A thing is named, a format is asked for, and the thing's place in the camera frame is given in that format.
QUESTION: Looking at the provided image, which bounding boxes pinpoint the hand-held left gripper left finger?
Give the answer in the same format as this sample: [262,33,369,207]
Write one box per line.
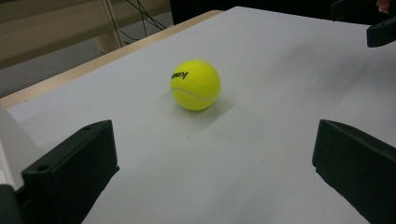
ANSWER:
[19,119,120,224]

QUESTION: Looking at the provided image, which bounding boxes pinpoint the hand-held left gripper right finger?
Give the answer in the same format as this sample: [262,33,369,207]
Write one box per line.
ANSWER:
[311,119,396,224]

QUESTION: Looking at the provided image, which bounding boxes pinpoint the yellow tennis ball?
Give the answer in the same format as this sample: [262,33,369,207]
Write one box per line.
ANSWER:
[170,59,222,112]

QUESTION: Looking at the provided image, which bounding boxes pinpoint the beige furniture leg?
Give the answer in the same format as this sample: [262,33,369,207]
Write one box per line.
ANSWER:
[94,0,124,54]

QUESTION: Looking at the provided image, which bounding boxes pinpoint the beige furniture panel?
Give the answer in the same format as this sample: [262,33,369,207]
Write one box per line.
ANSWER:
[0,0,172,70]

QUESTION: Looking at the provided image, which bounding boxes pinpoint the black cables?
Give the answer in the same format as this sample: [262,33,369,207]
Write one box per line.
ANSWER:
[105,0,169,45]

